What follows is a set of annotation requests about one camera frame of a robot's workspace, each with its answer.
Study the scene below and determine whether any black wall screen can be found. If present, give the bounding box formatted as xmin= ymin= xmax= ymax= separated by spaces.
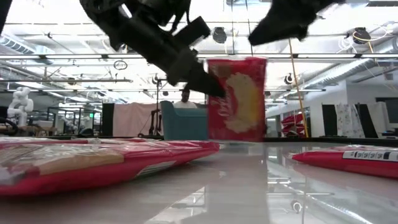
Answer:
xmin=375 ymin=96 xmax=398 ymax=124

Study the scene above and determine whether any white humanoid robot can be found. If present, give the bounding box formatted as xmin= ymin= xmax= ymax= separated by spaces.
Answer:
xmin=6 ymin=86 xmax=34 ymax=127

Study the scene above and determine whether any long light bar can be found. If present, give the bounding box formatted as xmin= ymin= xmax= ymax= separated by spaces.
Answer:
xmin=0 ymin=53 xmax=398 ymax=60

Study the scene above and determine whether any person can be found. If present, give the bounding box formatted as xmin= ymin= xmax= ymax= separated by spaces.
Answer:
xmin=173 ymin=89 xmax=199 ymax=110

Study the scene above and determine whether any yellow hanging cable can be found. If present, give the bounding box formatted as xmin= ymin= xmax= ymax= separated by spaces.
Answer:
xmin=287 ymin=39 xmax=310 ymax=138

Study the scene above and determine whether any thin black hanging cable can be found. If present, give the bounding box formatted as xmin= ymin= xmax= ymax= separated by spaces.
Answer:
xmin=230 ymin=0 xmax=236 ymax=57

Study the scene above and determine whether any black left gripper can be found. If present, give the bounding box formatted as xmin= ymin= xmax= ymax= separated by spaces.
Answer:
xmin=124 ymin=13 xmax=226 ymax=98

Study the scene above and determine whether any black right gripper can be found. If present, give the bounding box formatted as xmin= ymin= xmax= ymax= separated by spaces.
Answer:
xmin=248 ymin=0 xmax=346 ymax=46

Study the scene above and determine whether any black standing panel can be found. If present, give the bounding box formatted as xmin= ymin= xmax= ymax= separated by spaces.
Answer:
xmin=322 ymin=104 xmax=338 ymax=137
xmin=101 ymin=103 xmax=115 ymax=137
xmin=355 ymin=103 xmax=379 ymax=139

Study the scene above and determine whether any red popcorn bag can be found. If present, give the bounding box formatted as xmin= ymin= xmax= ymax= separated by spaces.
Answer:
xmin=291 ymin=144 xmax=398 ymax=180
xmin=0 ymin=139 xmax=221 ymax=197
xmin=206 ymin=56 xmax=269 ymax=143

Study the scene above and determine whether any grey horizontal pipe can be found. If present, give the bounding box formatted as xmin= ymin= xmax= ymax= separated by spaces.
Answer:
xmin=0 ymin=78 xmax=134 ymax=84

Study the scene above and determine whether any teal plastic basket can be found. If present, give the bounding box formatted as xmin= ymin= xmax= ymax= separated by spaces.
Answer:
xmin=160 ymin=100 xmax=210 ymax=141

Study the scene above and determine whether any black cable loop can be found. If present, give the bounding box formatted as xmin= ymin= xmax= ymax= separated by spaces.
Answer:
xmin=113 ymin=59 xmax=129 ymax=71

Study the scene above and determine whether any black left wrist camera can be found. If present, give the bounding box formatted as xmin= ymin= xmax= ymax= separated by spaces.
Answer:
xmin=173 ymin=15 xmax=212 ymax=47

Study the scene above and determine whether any white patterned cloth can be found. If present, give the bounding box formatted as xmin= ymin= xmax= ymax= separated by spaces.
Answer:
xmin=335 ymin=103 xmax=365 ymax=139

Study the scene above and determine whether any pink fabric partition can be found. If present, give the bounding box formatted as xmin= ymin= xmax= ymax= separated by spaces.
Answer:
xmin=112 ymin=102 xmax=162 ymax=138

